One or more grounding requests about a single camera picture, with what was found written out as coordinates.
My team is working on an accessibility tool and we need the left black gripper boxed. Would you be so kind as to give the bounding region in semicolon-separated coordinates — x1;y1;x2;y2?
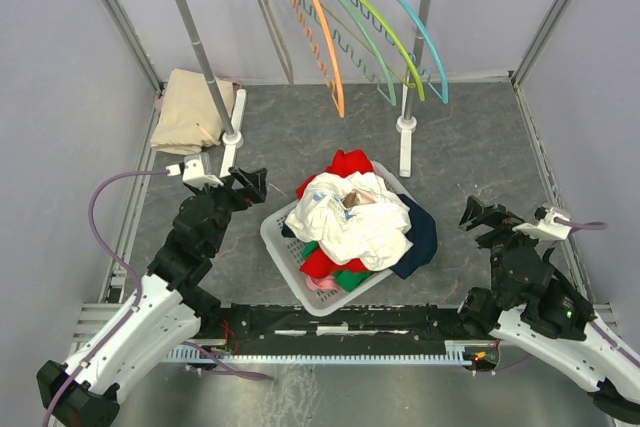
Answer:
190;165;267;254

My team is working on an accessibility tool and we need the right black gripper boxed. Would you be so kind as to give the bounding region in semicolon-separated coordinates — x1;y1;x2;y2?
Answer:
455;195;545;302

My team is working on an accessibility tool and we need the navy blue t shirt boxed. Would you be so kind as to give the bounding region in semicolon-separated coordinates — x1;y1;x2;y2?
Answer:
282;195;438;279

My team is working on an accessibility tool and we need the white t shirt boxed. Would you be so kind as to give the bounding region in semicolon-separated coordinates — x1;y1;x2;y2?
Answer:
285;172;413;271

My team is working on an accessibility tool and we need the red t shirt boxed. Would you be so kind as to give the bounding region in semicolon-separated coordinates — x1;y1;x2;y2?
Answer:
300;149;374;279

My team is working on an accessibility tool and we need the orange hanger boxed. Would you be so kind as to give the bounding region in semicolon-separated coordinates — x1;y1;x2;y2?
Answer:
289;0;346;118

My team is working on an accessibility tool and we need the pink t shirt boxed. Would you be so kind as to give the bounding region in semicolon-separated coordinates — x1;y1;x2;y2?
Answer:
306;275;341;292

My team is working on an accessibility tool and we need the green t shirt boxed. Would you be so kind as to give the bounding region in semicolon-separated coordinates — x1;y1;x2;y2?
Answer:
302;241;375;293

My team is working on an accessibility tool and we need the mint green hanger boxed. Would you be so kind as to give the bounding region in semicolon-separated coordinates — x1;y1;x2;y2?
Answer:
300;0;378;74

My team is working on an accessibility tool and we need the grey hanger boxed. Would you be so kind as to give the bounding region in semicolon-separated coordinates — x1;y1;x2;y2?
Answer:
257;0;294;85

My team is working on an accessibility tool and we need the yellow green hanger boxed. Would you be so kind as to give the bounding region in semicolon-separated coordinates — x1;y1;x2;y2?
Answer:
304;0;427;104

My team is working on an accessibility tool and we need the teal blue hanger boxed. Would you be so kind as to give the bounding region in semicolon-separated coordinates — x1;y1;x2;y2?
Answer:
335;0;450;106

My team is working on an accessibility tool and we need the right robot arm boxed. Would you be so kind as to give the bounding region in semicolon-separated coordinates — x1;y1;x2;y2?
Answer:
458;196;639;425

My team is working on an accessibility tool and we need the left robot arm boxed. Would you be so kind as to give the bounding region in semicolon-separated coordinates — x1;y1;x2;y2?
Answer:
36;157;267;426

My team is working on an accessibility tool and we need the white plastic basket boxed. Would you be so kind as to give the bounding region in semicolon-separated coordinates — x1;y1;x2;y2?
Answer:
259;160;416;317

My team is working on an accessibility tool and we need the folded beige cloth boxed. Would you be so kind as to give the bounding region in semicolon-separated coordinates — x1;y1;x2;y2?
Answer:
150;69;224;156

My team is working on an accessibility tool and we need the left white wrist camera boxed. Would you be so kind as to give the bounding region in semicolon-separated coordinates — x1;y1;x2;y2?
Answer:
165;152;223;189

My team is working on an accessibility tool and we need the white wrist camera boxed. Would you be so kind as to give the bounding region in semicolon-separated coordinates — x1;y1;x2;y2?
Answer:
512;205;571;241
165;152;223;189

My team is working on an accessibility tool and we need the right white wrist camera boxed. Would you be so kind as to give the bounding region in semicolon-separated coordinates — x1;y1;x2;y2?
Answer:
512;205;571;241

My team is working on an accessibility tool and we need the light blue cable duct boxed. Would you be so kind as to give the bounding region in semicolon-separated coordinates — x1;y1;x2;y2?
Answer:
162;339;501;366

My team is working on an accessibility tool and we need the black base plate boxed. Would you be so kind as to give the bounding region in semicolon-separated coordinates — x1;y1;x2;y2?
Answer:
196;304;495;354

